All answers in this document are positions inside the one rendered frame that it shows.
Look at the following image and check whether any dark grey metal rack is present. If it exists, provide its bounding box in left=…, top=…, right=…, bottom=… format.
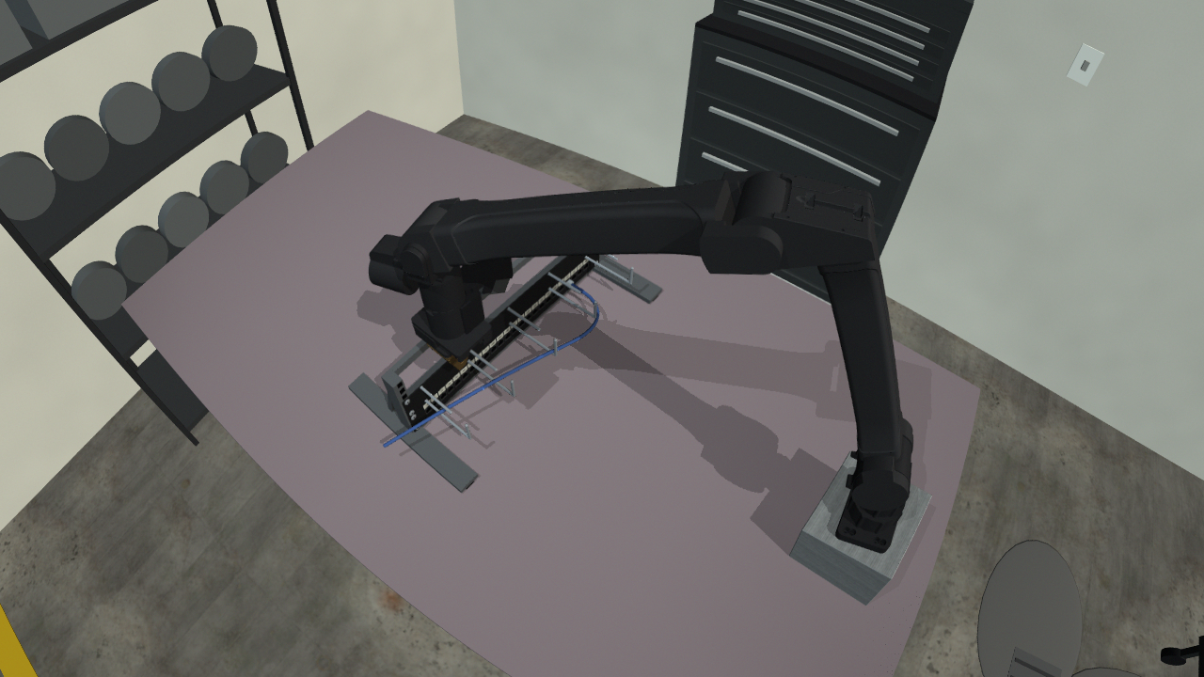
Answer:
left=349, top=255, right=662, bottom=493

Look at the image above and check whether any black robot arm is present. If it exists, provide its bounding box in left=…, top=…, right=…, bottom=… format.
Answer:
left=368, top=171, right=913, bottom=554

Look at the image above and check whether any thin dark blue cable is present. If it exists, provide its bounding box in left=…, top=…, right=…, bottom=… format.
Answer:
left=383, top=288, right=600, bottom=448

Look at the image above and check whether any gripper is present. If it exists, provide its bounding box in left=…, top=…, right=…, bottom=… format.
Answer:
left=411, top=293, right=492, bottom=370

